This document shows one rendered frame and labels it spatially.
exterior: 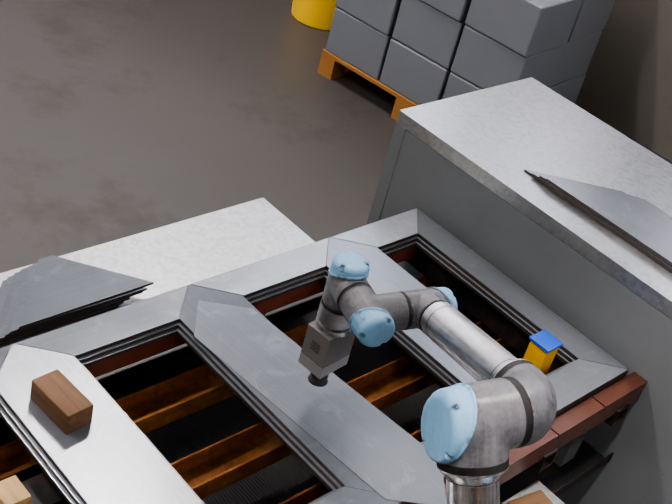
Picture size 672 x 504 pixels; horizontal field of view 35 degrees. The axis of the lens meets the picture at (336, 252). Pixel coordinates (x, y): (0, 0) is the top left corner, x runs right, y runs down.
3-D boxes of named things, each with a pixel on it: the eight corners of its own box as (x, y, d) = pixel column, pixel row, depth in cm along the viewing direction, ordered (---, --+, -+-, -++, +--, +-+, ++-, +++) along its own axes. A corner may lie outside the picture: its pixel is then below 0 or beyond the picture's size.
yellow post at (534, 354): (505, 399, 268) (530, 341, 257) (518, 392, 271) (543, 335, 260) (520, 412, 265) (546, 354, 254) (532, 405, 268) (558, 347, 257)
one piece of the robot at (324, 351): (332, 287, 222) (315, 346, 232) (301, 301, 216) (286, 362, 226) (366, 313, 218) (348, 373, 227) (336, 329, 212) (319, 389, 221)
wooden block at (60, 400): (29, 398, 211) (31, 379, 208) (55, 386, 215) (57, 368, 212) (65, 435, 205) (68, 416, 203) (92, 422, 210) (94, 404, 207)
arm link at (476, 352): (595, 387, 173) (442, 269, 214) (538, 398, 169) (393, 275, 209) (583, 449, 178) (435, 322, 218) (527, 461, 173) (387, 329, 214)
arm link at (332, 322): (313, 299, 214) (340, 286, 220) (308, 317, 217) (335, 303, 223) (340, 320, 211) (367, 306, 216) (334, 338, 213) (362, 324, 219)
